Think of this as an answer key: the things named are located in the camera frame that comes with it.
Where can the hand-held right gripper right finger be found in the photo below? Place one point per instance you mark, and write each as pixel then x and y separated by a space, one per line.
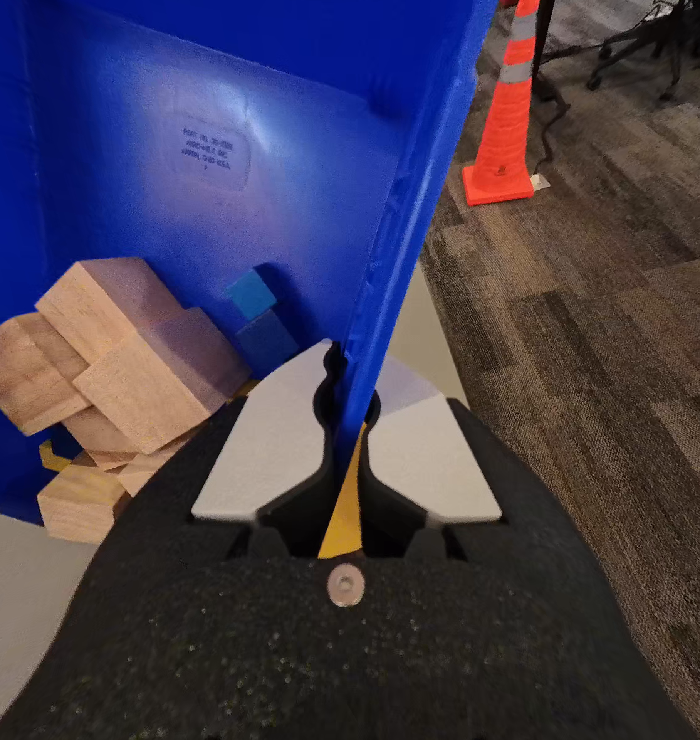
pixel 430 462

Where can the blue plastic bin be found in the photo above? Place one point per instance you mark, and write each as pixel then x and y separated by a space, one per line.
pixel 153 86

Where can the small yellow cube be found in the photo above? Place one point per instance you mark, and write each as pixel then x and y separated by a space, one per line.
pixel 52 456

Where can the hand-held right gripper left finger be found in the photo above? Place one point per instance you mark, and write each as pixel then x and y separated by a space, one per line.
pixel 263 456

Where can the orange traffic cone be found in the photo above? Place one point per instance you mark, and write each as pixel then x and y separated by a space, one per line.
pixel 503 139

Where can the black office chair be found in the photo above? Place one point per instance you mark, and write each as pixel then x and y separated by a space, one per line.
pixel 644 40

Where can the pile of plain wooden cubes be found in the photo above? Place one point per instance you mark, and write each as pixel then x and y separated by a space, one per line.
pixel 142 381

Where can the small light blue cube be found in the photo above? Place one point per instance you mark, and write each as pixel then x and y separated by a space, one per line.
pixel 250 295

